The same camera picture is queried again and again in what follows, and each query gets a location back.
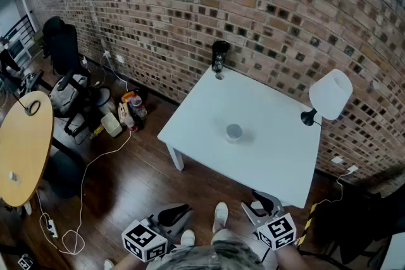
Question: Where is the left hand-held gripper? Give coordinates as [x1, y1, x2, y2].
[121, 204, 194, 263]

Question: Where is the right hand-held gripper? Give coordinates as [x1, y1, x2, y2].
[240, 190, 297, 251]

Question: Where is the small translucent cup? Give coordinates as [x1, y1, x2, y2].
[225, 123, 244, 145]

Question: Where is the person's left forearm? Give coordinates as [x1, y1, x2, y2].
[114, 252, 149, 270]

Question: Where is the person's right forearm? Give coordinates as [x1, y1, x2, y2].
[273, 242, 315, 270]

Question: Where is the yellow black striped tape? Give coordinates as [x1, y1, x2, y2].
[295, 202, 318, 246]

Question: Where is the person's camouflage shirt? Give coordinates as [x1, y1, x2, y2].
[154, 228, 279, 270]

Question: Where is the black mesh chair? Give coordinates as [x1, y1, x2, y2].
[312, 181, 405, 267]

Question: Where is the dark bottle with red label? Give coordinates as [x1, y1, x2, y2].
[126, 115, 145, 133]

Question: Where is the white square table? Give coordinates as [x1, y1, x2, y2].
[157, 65, 323, 209]

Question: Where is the white plastic container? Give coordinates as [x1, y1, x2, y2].
[100, 113, 123, 138]

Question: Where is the clear water bottle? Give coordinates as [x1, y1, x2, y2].
[130, 95, 148, 120]

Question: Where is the beige carton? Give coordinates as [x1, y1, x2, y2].
[117, 102, 132, 128]

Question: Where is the yellow object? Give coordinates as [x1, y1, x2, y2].
[89, 124, 105, 140]

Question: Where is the white power strip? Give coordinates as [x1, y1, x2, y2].
[47, 219, 59, 239]

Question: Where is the orange packet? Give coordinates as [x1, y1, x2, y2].
[121, 90, 139, 104]

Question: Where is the white lamp with black base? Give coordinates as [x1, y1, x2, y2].
[300, 68, 354, 127]

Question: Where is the round grey bin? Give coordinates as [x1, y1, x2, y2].
[94, 87, 112, 115]

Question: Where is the white panel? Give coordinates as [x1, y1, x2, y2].
[383, 230, 405, 270]

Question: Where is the black white patterned block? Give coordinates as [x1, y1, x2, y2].
[16, 254, 35, 270]

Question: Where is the black patterned bottle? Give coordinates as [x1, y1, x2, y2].
[211, 40, 231, 80]

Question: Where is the round wooden table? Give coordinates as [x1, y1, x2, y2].
[0, 90, 54, 208]

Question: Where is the grey backpack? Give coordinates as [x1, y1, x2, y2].
[49, 73, 89, 116]

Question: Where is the black office chair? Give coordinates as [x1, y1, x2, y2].
[42, 16, 110, 137]

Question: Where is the black metal railing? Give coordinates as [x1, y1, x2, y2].
[0, 13, 36, 42]

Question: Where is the thin white cable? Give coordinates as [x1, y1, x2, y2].
[315, 171, 352, 206]

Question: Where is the long white cable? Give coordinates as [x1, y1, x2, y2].
[58, 53, 133, 255]

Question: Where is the black ring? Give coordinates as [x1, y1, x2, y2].
[25, 100, 42, 116]

